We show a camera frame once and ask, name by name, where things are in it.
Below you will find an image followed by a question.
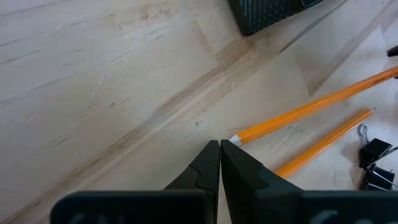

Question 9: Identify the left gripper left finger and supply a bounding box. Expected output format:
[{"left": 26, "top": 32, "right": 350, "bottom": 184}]
[{"left": 164, "top": 139, "right": 221, "bottom": 224}]

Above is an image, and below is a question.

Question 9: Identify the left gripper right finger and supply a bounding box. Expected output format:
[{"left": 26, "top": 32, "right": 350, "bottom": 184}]
[{"left": 220, "top": 139, "right": 303, "bottom": 224}]

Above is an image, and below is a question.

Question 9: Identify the orange pencil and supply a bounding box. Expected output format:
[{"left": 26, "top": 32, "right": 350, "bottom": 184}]
[
  {"left": 275, "top": 108, "right": 373, "bottom": 180},
  {"left": 229, "top": 66, "right": 398, "bottom": 146}
]

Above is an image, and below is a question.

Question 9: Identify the black binder clip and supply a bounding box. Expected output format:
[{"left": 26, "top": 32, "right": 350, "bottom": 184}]
[
  {"left": 357, "top": 124, "right": 398, "bottom": 170},
  {"left": 360, "top": 164, "right": 398, "bottom": 191}
]

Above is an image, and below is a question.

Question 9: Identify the black mesh desk organizer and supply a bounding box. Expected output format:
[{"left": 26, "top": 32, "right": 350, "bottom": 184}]
[{"left": 228, "top": 0, "right": 324, "bottom": 37}]

